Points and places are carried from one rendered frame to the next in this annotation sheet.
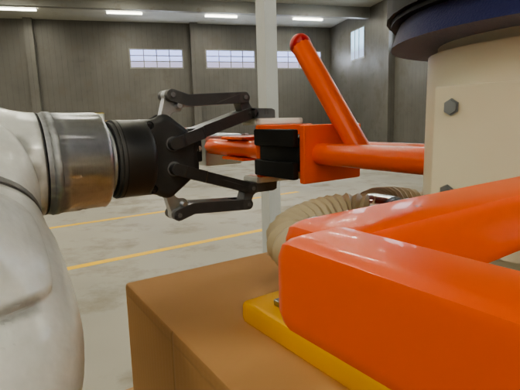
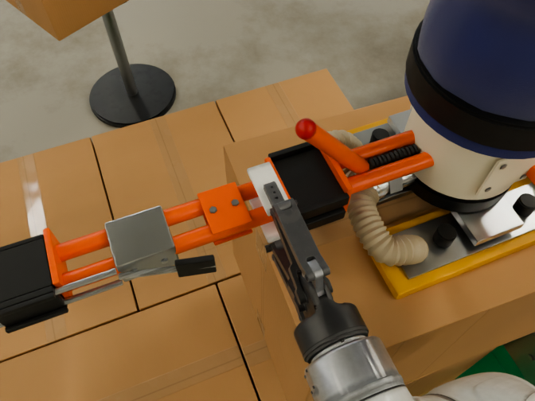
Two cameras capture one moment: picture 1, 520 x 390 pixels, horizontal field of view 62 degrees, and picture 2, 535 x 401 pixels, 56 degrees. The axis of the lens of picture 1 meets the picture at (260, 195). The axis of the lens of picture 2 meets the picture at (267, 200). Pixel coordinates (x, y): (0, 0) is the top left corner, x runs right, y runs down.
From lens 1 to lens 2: 0.74 m
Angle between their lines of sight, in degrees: 75
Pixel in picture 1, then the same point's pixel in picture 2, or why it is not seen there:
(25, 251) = (513, 382)
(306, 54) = (323, 138)
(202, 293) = not seen: hidden behind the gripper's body
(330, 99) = (347, 154)
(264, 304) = (407, 284)
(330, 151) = (364, 186)
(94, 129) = (380, 346)
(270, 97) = not seen: outside the picture
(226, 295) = (358, 303)
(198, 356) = (433, 328)
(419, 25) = (516, 153)
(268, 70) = not seen: outside the picture
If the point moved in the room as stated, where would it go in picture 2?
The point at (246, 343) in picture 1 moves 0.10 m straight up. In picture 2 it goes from (423, 303) to (445, 273)
